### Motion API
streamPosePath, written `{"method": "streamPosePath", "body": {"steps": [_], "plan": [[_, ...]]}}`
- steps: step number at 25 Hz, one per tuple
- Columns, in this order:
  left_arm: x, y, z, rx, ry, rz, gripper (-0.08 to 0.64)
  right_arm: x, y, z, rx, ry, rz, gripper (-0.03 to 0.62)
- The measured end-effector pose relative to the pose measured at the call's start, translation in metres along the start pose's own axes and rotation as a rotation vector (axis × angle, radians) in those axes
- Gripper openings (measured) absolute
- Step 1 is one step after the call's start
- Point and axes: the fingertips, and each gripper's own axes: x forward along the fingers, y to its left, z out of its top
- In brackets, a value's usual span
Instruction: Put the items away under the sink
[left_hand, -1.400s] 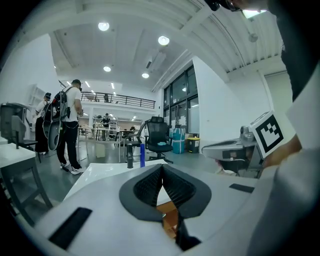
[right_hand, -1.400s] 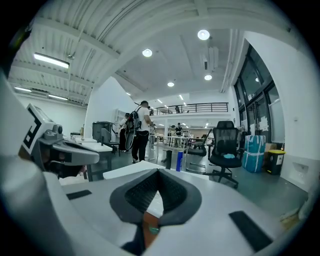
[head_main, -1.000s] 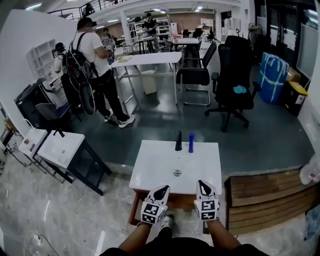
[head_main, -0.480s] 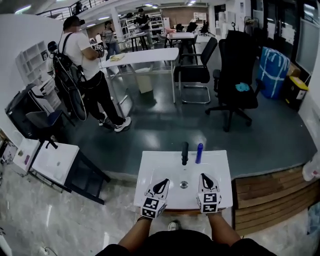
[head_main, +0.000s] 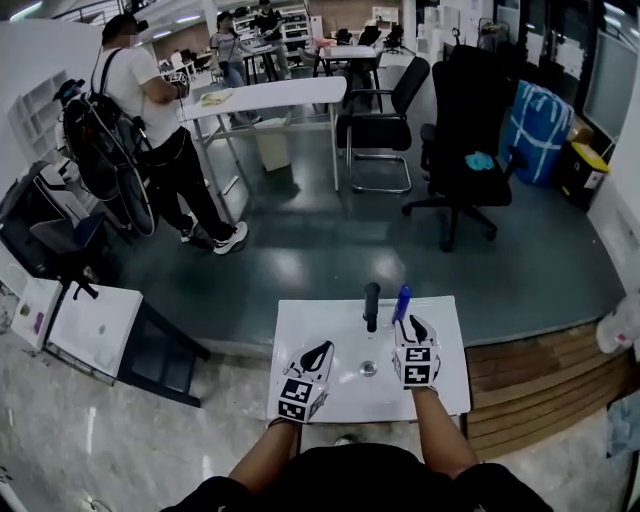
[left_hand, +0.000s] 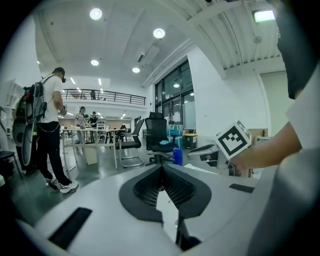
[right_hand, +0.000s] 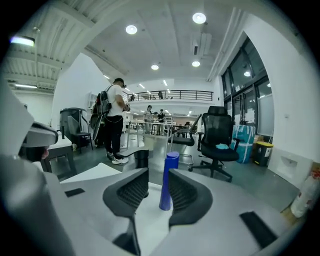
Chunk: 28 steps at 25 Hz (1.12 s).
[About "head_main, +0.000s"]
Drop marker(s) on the white cubby shelf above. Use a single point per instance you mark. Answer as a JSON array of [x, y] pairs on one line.
[[35, 117]]

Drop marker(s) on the person's left forearm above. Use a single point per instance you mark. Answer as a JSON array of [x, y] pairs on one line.
[[265, 457]]

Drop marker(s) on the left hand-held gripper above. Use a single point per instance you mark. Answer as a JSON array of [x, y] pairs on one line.
[[300, 395]]

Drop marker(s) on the small white cabinet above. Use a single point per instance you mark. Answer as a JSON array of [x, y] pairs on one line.
[[35, 310]]

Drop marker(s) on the long white table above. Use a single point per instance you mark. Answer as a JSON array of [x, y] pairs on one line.
[[270, 95]]

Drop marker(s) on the white basin on black cabinet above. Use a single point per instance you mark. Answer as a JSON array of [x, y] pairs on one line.
[[95, 325]]

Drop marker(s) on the person's right forearm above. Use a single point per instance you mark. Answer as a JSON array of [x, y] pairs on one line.
[[440, 430]]

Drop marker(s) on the black basin faucet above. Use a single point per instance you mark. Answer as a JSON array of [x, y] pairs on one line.
[[85, 290]]

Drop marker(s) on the black office swivel chair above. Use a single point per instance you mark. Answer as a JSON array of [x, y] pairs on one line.
[[470, 125]]

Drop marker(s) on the large blue woven bag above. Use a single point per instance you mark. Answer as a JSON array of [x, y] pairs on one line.
[[537, 130]]

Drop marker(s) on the metal sink drain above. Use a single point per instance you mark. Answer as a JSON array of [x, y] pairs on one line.
[[369, 369]]

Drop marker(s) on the teal cloth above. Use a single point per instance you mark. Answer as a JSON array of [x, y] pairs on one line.
[[479, 161]]

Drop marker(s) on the black sink faucet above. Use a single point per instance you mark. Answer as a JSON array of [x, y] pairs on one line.
[[371, 307]]

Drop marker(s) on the white plastic bag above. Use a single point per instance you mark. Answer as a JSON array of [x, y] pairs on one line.
[[620, 330]]

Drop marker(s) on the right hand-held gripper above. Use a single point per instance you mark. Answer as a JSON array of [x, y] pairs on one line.
[[417, 367]]

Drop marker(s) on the white waste bin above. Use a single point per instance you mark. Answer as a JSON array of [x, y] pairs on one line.
[[273, 145]]

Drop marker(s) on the person's shoe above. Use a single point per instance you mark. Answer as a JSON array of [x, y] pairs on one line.
[[345, 440]]

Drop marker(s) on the blue chair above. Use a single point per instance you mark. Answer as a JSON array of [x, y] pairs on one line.
[[75, 237]]

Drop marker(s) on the yellow cloth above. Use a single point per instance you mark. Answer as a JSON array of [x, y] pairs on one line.
[[216, 98]]

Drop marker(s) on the black and yellow box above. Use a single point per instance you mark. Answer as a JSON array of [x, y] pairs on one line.
[[582, 172]]

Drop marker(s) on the black cantilever chair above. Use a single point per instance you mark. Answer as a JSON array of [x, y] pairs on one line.
[[380, 130]]

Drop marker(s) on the blue bottle item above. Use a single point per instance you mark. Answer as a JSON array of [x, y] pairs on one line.
[[401, 304]]

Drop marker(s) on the white sink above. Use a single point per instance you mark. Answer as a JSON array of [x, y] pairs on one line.
[[350, 400]]

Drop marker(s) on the small white table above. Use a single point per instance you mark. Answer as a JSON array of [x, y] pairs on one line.
[[347, 52]]

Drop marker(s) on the person's black clothing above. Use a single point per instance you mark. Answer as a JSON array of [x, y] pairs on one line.
[[360, 482]]

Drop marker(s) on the brown cardboard box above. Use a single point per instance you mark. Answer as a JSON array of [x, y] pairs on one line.
[[580, 131]]

